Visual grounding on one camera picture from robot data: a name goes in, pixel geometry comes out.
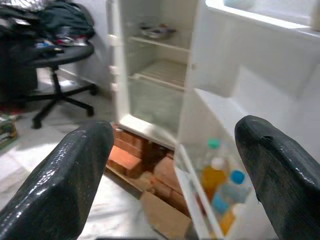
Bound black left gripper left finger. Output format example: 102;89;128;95
0;120;115;240

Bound pile of black clothes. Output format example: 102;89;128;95
0;0;96;51

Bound white fridge shelf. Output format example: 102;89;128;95
128;59;187;91
128;36;191;52

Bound brown cardboard sheet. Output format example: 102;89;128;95
103;166;195;240

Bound clear bottle green cap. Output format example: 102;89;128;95
199;137;226;166

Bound black office chair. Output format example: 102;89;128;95
0;39;99;130

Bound blue packet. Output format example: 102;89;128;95
211;191;231;215

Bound silver fridge with green print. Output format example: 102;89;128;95
106;0;320;240

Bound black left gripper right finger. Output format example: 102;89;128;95
234;114;320;240

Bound orange juice bottle white cap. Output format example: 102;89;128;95
201;157;229;198

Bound steel bowl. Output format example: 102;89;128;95
139;22;177;40

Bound orange packet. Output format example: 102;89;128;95
219;211;237;236

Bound clear bottle blue cap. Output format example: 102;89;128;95
219;169;252;204

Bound red brick stack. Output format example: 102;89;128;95
106;126;192;217

